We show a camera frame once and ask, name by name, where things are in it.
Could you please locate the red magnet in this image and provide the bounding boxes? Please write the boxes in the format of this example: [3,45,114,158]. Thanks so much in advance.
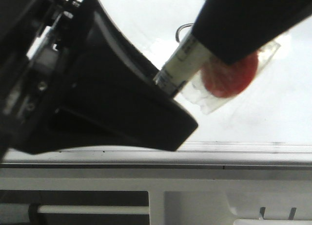
[181,40,281,114]

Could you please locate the white machine housing panel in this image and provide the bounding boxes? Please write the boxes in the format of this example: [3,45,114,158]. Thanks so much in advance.
[0,167,312,225]

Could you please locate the aluminium whiteboard frame rail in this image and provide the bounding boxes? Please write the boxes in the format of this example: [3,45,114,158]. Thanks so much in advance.
[1,142,312,169]

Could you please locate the white whiteboard marker pen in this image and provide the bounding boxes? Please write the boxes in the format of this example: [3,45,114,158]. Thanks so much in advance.
[154,33,213,97]

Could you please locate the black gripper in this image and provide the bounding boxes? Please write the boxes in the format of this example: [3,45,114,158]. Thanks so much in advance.
[0,0,90,157]

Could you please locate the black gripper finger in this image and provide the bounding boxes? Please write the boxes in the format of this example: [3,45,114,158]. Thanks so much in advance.
[191,0,312,63]
[24,0,198,153]

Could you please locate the white horizontal rod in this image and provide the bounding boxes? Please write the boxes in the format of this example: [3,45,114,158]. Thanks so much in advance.
[38,205,150,215]

